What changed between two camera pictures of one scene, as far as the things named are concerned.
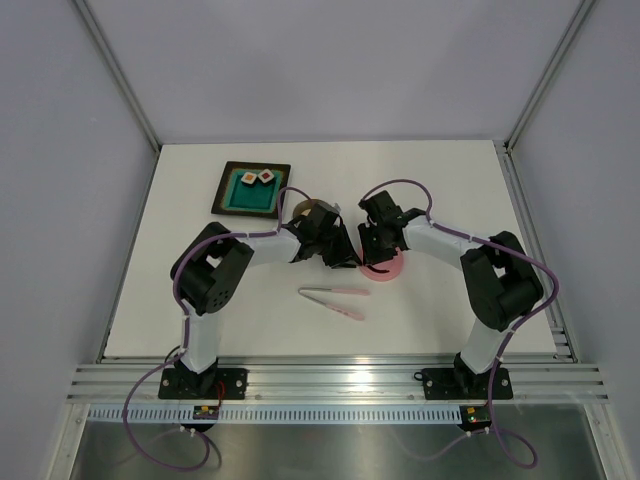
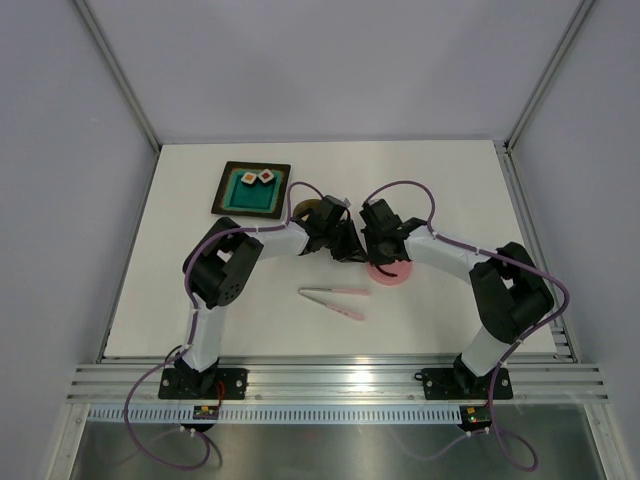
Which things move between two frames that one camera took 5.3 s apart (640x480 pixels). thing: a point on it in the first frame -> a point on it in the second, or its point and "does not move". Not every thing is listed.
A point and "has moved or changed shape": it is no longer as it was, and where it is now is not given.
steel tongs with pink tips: (332, 307) does not move
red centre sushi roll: (266, 175) does not move
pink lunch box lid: (393, 265) has moved or changed shape
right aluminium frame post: (579, 17) does not move
